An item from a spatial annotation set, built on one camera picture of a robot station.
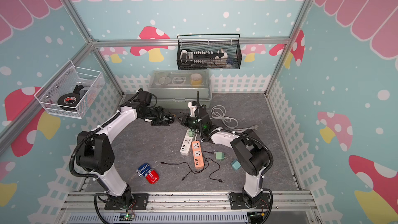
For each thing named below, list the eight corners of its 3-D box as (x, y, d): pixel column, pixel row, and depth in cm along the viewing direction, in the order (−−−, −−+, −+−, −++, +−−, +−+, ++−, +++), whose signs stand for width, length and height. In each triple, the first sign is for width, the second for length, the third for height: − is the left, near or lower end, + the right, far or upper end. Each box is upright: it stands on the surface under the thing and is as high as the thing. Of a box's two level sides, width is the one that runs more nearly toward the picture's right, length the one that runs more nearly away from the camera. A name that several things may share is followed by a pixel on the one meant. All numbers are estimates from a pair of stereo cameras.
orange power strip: (195, 170, 85) (195, 168, 83) (191, 143, 96) (191, 141, 93) (204, 168, 86) (204, 166, 84) (199, 141, 96) (199, 139, 94)
